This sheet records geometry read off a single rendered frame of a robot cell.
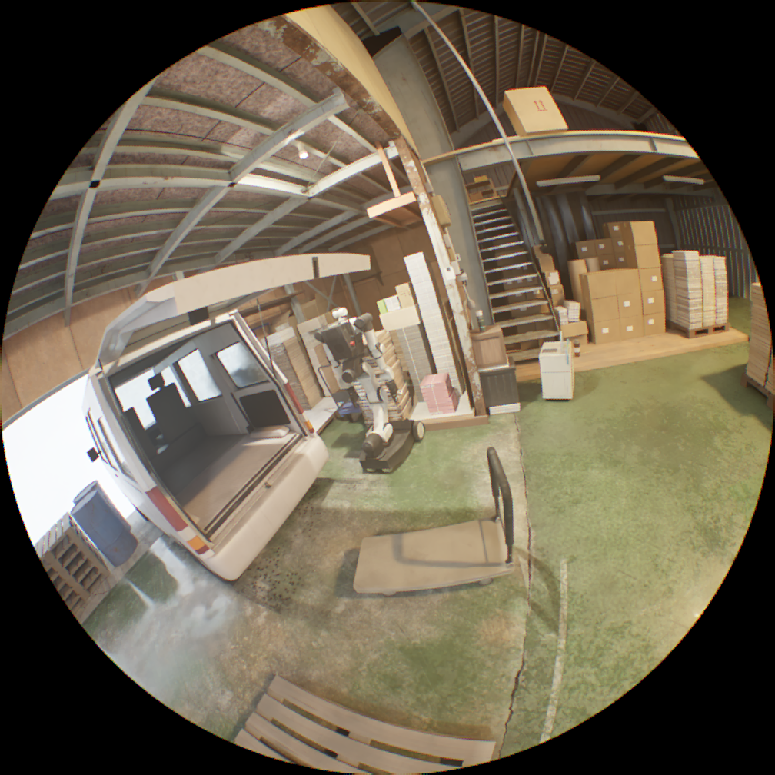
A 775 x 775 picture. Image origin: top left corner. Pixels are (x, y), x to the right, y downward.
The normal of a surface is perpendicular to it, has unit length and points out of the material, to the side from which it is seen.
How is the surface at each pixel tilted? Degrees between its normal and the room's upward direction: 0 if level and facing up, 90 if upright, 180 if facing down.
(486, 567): 0
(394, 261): 90
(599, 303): 90
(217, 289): 106
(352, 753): 0
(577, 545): 0
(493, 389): 90
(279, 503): 86
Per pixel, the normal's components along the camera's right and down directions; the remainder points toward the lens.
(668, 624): -0.31, -0.89
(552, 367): -0.59, 0.46
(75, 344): 0.90, -0.15
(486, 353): -0.30, 0.43
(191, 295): 0.92, 0.13
